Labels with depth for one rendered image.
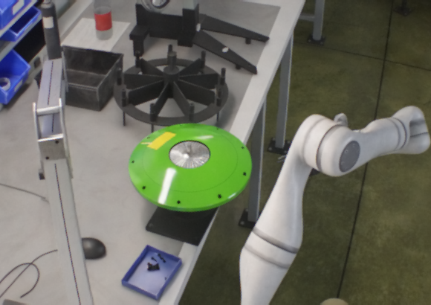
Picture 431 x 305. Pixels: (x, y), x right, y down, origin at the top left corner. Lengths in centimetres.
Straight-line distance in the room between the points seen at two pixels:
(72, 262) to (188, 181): 48
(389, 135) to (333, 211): 178
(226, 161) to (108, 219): 36
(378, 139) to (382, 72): 276
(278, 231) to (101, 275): 62
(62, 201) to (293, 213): 42
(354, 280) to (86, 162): 136
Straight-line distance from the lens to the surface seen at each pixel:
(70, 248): 121
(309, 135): 114
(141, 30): 230
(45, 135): 124
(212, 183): 158
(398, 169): 332
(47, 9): 159
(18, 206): 183
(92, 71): 226
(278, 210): 114
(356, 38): 427
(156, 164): 162
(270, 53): 234
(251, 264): 115
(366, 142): 118
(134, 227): 171
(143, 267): 162
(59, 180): 120
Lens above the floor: 219
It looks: 42 degrees down
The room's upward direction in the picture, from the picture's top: straight up
